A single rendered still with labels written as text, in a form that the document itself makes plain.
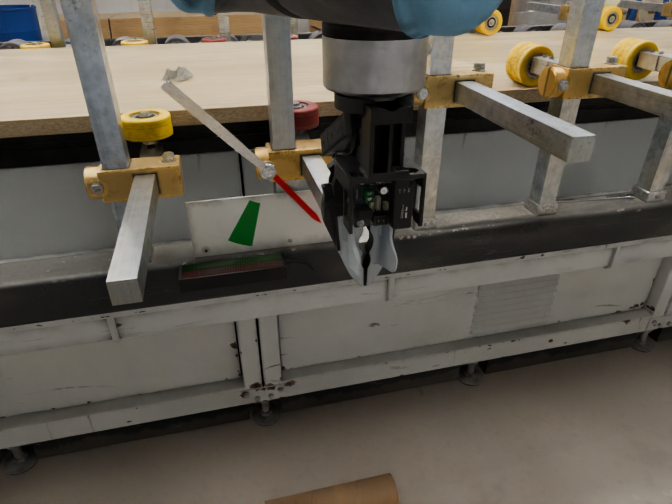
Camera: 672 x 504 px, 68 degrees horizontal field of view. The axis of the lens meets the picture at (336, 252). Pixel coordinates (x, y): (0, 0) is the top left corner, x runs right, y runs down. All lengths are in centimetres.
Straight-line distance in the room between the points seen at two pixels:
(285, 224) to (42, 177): 47
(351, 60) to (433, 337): 113
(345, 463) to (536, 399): 61
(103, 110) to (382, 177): 46
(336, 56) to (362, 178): 10
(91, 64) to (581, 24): 73
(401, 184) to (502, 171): 80
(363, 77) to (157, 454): 124
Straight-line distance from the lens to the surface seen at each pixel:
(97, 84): 77
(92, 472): 152
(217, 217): 82
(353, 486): 127
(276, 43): 76
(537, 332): 162
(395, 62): 42
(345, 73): 42
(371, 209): 45
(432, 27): 23
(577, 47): 96
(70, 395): 142
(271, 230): 84
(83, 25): 76
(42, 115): 99
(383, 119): 42
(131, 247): 59
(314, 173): 73
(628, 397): 177
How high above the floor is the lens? 113
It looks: 31 degrees down
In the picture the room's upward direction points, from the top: straight up
